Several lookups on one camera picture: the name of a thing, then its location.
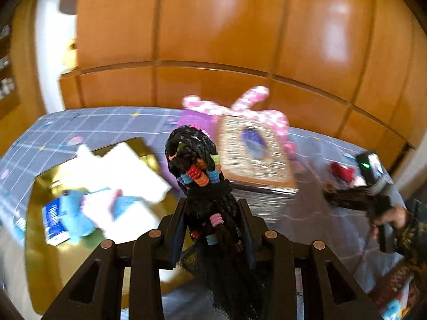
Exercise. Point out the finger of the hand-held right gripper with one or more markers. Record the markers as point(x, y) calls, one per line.
point(347, 200)

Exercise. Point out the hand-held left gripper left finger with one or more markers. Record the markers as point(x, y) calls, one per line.
point(176, 236)

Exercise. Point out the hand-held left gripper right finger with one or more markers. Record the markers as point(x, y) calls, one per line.
point(248, 240)

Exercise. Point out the white paper sheets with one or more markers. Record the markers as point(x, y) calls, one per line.
point(130, 170)

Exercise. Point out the black braided wig with beads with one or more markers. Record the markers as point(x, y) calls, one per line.
point(200, 146)

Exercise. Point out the blue teddy bear pink dress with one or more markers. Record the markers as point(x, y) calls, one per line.
point(76, 213)

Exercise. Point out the gold tray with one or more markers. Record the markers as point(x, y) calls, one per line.
point(43, 273)

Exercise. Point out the person's right forearm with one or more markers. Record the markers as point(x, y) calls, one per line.
point(413, 236)

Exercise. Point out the person's right hand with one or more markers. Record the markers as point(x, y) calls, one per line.
point(395, 215)

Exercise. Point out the red small toy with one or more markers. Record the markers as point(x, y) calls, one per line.
point(340, 170)

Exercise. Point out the glittery beige box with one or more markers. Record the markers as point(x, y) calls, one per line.
point(233, 160)

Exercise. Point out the person's patterned clothing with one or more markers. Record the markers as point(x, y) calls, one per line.
point(400, 286)

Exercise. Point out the purple cloth item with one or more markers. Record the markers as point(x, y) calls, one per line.
point(196, 123)

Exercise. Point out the blue and white packet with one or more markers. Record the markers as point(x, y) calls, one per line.
point(51, 220)

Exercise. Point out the pink spotted plush toy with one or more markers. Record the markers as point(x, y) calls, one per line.
point(253, 95)

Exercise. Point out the wooden wardrobe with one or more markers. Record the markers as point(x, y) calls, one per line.
point(216, 23)

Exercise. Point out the wooden shelf unit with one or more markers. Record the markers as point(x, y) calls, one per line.
point(8, 73)

